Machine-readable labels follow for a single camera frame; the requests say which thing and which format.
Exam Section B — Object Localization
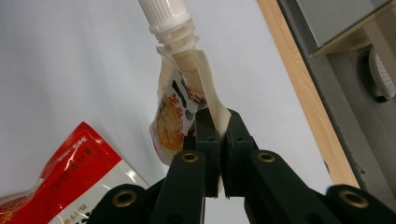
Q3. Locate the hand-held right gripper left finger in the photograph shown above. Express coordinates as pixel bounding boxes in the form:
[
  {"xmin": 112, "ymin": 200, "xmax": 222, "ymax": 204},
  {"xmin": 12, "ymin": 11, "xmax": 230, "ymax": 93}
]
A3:
[{"xmin": 182, "ymin": 106, "xmax": 222, "ymax": 199}]

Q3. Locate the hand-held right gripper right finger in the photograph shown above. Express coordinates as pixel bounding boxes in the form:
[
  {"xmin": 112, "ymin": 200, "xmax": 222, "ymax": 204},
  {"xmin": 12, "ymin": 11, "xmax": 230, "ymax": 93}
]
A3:
[{"xmin": 220, "ymin": 108, "xmax": 260, "ymax": 199}]

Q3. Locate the beige spout pouch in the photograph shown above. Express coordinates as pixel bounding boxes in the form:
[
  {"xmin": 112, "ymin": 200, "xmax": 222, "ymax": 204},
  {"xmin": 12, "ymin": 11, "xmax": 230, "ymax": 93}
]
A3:
[{"xmin": 137, "ymin": 0, "xmax": 233, "ymax": 195}]

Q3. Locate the red and white sauce packet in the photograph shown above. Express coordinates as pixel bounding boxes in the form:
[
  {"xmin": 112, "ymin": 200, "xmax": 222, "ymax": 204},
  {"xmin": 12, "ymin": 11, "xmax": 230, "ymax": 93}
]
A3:
[{"xmin": 0, "ymin": 120, "xmax": 150, "ymax": 224}]

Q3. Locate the white perforated object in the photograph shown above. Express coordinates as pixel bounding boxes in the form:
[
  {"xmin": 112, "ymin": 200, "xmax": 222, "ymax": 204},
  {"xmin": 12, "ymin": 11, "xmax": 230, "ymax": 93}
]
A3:
[{"xmin": 368, "ymin": 46, "xmax": 396, "ymax": 103}]

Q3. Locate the grey cabinet with wooden edge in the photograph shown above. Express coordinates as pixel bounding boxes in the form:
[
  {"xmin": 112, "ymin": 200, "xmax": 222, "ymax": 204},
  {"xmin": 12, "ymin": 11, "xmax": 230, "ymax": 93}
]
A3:
[{"xmin": 294, "ymin": 0, "xmax": 396, "ymax": 58}]

